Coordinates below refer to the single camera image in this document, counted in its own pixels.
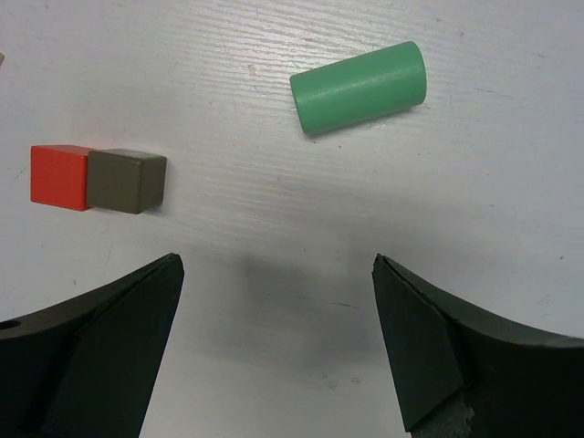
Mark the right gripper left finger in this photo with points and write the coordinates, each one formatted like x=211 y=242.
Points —
x=86 y=367

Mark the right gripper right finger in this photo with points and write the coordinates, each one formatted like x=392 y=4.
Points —
x=462 y=371

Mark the olive wood block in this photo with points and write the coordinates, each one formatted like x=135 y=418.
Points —
x=125 y=181

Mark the green wood cylinder block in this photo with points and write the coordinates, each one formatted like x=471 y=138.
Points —
x=359 y=89

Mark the red wood cube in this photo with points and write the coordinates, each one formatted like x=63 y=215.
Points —
x=59 y=175

